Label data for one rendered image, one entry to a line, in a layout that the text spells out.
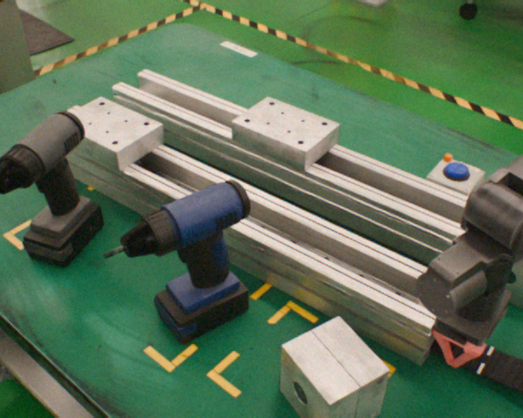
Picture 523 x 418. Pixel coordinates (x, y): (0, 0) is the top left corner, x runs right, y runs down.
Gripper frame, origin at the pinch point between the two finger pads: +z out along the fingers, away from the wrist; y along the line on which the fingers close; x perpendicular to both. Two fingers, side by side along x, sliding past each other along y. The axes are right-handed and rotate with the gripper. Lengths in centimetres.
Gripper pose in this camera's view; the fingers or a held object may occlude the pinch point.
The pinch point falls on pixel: (460, 348)
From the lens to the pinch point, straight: 93.7
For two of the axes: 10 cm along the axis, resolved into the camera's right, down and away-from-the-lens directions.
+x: 8.0, 3.8, -4.6
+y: -5.9, 5.1, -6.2
